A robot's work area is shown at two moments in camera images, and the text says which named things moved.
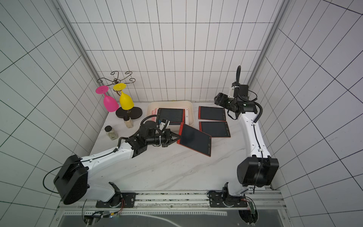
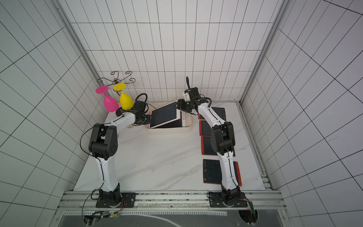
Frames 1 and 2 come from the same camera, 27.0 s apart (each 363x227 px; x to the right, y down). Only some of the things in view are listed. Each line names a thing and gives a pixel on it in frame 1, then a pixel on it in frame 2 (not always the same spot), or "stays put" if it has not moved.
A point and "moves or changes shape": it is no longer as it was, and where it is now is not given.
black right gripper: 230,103 → 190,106
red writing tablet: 172,115 → 211,171
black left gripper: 168,138 → 148,121
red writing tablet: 209,113 stays put
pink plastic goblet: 110,105 stays put
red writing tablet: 194,140 moves or changes shape
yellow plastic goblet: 125,101 stays put
